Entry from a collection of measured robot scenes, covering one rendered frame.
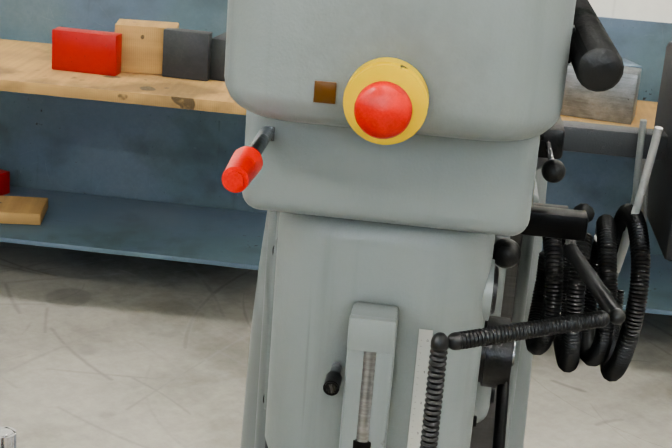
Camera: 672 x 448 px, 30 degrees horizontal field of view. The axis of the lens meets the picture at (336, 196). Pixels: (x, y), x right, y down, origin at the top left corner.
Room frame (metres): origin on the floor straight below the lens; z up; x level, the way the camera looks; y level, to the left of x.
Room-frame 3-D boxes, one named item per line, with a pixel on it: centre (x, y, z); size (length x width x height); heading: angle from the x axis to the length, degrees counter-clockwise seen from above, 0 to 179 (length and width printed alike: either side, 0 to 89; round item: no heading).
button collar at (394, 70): (0.87, -0.03, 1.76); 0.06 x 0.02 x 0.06; 85
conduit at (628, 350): (1.35, -0.27, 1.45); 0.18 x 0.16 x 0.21; 175
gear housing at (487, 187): (1.14, -0.05, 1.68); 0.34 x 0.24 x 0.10; 175
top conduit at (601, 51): (1.12, -0.20, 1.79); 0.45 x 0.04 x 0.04; 175
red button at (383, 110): (0.85, -0.03, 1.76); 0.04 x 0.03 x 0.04; 85
